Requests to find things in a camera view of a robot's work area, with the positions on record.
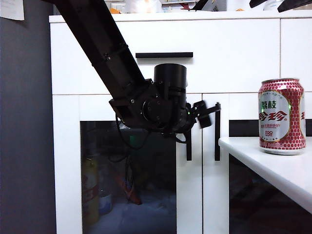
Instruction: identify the white paper sheet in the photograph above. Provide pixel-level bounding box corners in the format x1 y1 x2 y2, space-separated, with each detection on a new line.
0 0 25 21

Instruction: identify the orange snack packet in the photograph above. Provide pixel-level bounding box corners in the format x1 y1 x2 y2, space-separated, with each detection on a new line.
114 170 143 206

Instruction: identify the white jar blue label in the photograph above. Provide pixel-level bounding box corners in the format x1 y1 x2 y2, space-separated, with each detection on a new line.
98 192 113 216

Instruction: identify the black drawer handle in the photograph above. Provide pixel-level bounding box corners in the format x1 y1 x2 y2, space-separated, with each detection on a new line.
135 52 194 59

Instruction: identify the wide white drawer front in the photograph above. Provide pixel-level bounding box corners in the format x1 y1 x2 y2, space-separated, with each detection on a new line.
50 19 280 96

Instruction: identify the black vertical door handle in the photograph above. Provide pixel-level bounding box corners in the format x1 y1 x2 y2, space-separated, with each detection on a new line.
214 109 221 162
186 133 193 161

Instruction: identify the white glass-panel cabinet door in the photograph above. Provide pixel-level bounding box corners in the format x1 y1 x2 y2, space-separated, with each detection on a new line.
52 94 203 234
202 93 312 234

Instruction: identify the black angled object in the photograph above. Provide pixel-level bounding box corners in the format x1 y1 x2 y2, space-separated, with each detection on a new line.
189 0 211 12

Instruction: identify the black cable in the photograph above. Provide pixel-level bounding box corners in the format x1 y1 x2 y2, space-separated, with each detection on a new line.
116 117 150 150

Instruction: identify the white cabinet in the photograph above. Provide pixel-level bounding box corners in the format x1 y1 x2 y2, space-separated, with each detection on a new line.
48 11 312 234

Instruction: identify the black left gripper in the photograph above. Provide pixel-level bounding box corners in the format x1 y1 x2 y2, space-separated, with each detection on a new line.
162 99 221 135

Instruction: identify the yellow bottle red label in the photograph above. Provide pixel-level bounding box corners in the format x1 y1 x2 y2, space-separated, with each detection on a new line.
81 157 100 227

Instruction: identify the crumpled white plastic sheet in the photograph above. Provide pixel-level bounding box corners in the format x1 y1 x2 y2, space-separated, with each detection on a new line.
146 192 176 220

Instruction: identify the red beverage can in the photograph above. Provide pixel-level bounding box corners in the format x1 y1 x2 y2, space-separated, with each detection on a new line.
258 78 307 156

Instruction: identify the narrow white drawer front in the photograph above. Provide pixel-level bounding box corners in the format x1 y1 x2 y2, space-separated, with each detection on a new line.
280 18 312 93

